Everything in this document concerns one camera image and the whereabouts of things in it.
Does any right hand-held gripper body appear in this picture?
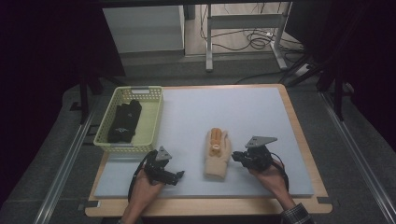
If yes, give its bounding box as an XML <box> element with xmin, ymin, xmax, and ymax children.
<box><xmin>244</xmin><ymin>135</ymin><xmax>278</xmax><ymax>172</ymax></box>

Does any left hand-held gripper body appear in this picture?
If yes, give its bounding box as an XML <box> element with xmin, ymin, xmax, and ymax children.
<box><xmin>143</xmin><ymin>146</ymin><xmax>176</xmax><ymax>185</ymax></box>

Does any beige knit glove with tag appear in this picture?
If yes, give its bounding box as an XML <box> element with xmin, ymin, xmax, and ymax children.
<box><xmin>205</xmin><ymin>127</ymin><xmax>232</xmax><ymax>162</ymax></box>

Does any pale green plastic basket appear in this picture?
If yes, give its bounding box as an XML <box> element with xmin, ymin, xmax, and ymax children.
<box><xmin>92</xmin><ymin>85</ymin><xmax>164</xmax><ymax>154</ymax></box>

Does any black glove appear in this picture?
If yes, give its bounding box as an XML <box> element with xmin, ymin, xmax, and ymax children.
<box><xmin>106</xmin><ymin>103</ymin><xmax>141</xmax><ymax>145</ymax></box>
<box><xmin>116</xmin><ymin>99</ymin><xmax>143</xmax><ymax>134</ymax></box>

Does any person's left hand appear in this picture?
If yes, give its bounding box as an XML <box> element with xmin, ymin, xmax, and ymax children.
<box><xmin>130</xmin><ymin>168</ymin><xmax>165</xmax><ymax>209</ymax></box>

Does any person's right hand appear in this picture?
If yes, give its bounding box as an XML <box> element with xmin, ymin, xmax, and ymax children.
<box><xmin>247</xmin><ymin>159</ymin><xmax>290</xmax><ymax>202</ymax></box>

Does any white foam mat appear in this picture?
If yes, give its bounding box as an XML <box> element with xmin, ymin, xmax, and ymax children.
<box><xmin>93</xmin><ymin>87</ymin><xmax>315</xmax><ymax>200</ymax></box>

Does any black stand leg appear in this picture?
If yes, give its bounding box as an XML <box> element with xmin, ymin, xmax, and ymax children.
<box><xmin>78</xmin><ymin>69</ymin><xmax>106</xmax><ymax>125</ymax></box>

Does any black tripod stand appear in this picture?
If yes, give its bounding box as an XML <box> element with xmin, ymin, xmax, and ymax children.
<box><xmin>281</xmin><ymin>52</ymin><xmax>345</xmax><ymax>122</ymax></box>

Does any white cabinet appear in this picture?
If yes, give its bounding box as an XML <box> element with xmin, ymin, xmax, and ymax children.
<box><xmin>102</xmin><ymin>5</ymin><xmax>186</xmax><ymax>54</ymax></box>

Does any dark curtain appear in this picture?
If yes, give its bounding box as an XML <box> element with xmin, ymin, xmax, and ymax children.
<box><xmin>0</xmin><ymin>0</ymin><xmax>126</xmax><ymax>208</ymax></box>
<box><xmin>284</xmin><ymin>0</ymin><xmax>396</xmax><ymax>152</ymax></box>

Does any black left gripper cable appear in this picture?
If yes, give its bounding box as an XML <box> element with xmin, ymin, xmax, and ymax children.
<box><xmin>127</xmin><ymin>149</ymin><xmax>159</xmax><ymax>203</ymax></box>

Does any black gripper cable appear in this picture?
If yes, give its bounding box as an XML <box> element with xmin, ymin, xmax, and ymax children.
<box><xmin>127</xmin><ymin>149</ymin><xmax>159</xmax><ymax>203</ymax></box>
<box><xmin>270</xmin><ymin>151</ymin><xmax>290</xmax><ymax>192</ymax></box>

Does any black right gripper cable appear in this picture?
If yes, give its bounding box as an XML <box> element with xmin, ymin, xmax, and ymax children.
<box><xmin>270</xmin><ymin>151</ymin><xmax>290</xmax><ymax>192</ymax></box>

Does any black floor cable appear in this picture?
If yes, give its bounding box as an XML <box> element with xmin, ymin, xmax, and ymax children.
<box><xmin>233</xmin><ymin>70</ymin><xmax>286</xmax><ymax>86</ymax></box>

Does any aluminium floor rail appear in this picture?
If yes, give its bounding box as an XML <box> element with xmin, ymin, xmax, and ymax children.
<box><xmin>319</xmin><ymin>91</ymin><xmax>396</xmax><ymax>224</ymax></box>
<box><xmin>32</xmin><ymin>92</ymin><xmax>106</xmax><ymax>224</ymax></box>

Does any tangle of black floor cables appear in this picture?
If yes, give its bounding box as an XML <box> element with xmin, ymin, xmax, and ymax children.
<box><xmin>200</xmin><ymin>3</ymin><xmax>305</xmax><ymax>53</ymax></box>

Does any grey metal desk frame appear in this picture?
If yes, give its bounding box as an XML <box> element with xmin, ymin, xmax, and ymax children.
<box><xmin>205</xmin><ymin>2</ymin><xmax>292</xmax><ymax>73</ymax></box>

